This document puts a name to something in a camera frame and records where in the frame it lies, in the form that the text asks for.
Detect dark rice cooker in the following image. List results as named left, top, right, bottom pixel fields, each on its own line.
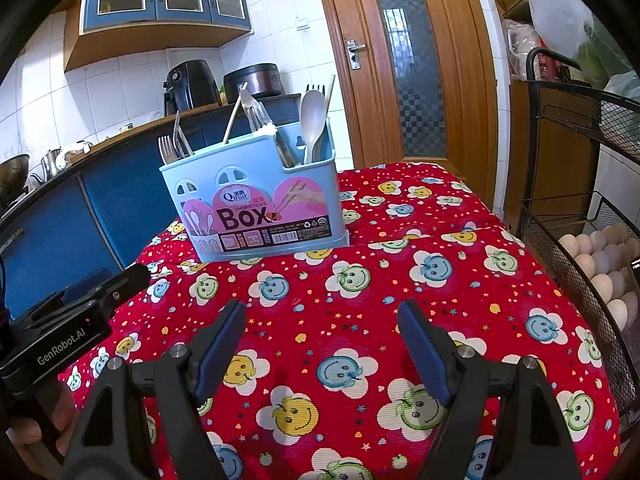
left=222, top=63, right=283, bottom=101

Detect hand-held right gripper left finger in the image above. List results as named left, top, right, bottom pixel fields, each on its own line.
left=62, top=299, right=248, bottom=480

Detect blue base cabinets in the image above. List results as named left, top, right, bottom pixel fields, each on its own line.
left=0, top=97, right=331, bottom=306

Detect light blue utensil box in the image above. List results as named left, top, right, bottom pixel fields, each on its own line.
left=159, top=116, right=351, bottom=263

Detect black air fryer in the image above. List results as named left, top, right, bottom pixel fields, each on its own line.
left=163, top=60, right=222, bottom=116

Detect steel kettle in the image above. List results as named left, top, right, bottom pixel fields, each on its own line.
left=30, top=147, right=63, bottom=186

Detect person's left hand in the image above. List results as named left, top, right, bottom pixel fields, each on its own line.
left=5, top=390, right=80, bottom=466

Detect white plastic bag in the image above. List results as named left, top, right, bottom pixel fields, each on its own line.
left=522, top=0, right=596, bottom=61

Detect bag of green vegetables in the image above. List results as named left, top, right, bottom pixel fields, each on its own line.
left=575, top=35, right=640, bottom=103

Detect wooden door with glass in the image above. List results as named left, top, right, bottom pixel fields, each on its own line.
left=310, top=0, right=501, bottom=206

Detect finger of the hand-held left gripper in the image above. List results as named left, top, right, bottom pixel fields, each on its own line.
left=20, top=279, right=108, bottom=323
left=82, top=264, right=152, bottom=312

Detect metal wok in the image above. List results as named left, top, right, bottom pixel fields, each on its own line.
left=0, top=154, right=31, bottom=206

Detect pile of eggs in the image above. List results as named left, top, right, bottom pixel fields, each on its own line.
left=557, top=222, right=640, bottom=333

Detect dark kitchen countertop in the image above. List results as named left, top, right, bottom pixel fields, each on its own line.
left=0, top=92, right=301, bottom=231

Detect white plastic spoon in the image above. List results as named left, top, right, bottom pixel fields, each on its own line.
left=299, top=90, right=328, bottom=165

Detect white bagged bundle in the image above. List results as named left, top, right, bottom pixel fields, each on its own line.
left=505, top=20, right=543, bottom=81

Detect red smiley printed tablecloth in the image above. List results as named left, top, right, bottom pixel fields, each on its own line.
left=57, top=162, right=623, bottom=480

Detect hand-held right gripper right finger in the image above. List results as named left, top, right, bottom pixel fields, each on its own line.
left=397, top=299, right=583, bottom=480

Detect metal door handle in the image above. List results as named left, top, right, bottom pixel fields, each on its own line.
left=345, top=39, right=367, bottom=68

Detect black wire rack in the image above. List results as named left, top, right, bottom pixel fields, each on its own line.
left=517, top=47, right=640, bottom=426

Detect wooden shelf unit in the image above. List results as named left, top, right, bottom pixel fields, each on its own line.
left=482, top=0, right=601, bottom=221

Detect blue wall cabinet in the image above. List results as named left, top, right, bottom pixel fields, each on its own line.
left=64, top=0, right=253, bottom=73

